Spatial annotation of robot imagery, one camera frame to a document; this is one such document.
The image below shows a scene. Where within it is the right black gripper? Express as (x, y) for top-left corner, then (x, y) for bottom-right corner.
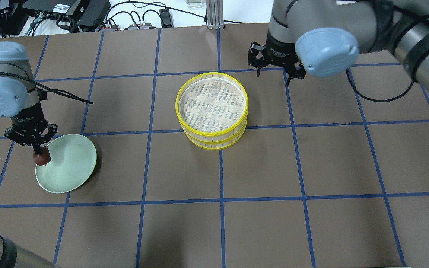
(248, 37), (306, 86)

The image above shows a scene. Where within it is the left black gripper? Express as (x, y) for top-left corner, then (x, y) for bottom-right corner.
(4, 123), (58, 155)

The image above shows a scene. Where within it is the brown steamed bun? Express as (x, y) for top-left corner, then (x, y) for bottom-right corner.
(32, 147), (51, 166)

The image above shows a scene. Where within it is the yellow steamer layer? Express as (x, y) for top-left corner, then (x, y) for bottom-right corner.
(182, 124), (246, 150)
(175, 72), (249, 136)

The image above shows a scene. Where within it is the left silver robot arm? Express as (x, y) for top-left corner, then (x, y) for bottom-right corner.
(0, 41), (58, 268)

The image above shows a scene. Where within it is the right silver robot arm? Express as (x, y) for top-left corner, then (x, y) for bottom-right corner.
(248, 0), (429, 91)

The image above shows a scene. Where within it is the light green plate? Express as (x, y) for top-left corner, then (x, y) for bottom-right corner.
(35, 134), (97, 194)

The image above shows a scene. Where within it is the white power strip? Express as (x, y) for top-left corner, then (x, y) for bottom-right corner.
(94, 21), (156, 32)

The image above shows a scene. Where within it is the aluminium frame post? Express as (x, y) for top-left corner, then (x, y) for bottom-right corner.
(205, 0), (225, 29)

